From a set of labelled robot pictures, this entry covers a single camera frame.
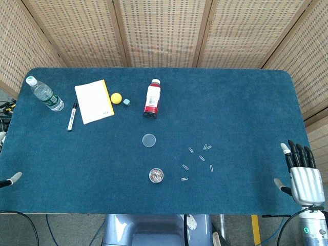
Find clear round plastic lid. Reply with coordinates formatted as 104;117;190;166
142;133;157;148

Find woven bamboo screen panel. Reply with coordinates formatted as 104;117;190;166
262;0;328;177
0;0;66;99
112;0;213;68
22;0;130;68
197;0;308;69

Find blue floor cable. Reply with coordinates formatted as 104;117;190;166
45;214;60;246

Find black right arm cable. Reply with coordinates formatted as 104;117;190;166
277;206;324;246

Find clear plastic water bottle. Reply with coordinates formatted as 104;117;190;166
25;76;65;112

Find black floor cable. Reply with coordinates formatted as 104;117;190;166
0;210;39;246

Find white perforated bracket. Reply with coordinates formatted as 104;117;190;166
184;214;198;231

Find grey metal table leg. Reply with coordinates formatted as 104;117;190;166
219;214;227;239

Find clear round plastic jar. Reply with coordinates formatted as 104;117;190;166
149;168;165;184

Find white notebook with yellow spine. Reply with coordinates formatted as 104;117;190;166
74;79;115;125

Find red drink bottle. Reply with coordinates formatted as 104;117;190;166
143;78;162;118

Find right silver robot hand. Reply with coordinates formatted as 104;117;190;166
273;139;325;207

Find black and white marker pen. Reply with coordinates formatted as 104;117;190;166
67;102;78;132

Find silver-blue robot torso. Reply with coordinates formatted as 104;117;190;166
101;214;213;246

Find blue carpet table mat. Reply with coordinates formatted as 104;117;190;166
0;67;324;216

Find tangled cables with yellow plug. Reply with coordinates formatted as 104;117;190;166
0;99;16;129

